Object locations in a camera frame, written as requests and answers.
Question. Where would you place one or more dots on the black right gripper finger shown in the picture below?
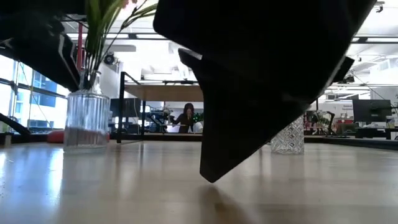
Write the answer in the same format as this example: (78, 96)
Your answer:
(236, 124)

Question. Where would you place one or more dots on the diamond-cut clear glass vase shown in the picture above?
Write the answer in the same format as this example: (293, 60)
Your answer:
(289, 140)

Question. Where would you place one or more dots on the ribbed clear glass vase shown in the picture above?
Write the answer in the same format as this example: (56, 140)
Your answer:
(87, 121)

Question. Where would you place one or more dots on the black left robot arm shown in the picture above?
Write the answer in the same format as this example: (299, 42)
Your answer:
(37, 46)

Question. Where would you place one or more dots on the person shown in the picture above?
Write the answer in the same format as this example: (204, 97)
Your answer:
(186, 119)

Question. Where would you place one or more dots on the dark computer monitor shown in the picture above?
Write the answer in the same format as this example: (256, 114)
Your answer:
(130, 107)
(371, 110)

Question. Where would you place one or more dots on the long linear ceiling light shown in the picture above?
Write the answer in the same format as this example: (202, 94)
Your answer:
(373, 40)

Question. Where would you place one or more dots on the black ceiling spotlight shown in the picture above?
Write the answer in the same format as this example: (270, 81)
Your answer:
(109, 58)

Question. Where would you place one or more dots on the red desk lamp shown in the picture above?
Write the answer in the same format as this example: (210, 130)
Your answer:
(80, 46)

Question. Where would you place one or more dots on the wooden shelf with black frame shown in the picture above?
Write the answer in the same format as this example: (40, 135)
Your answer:
(168, 92)

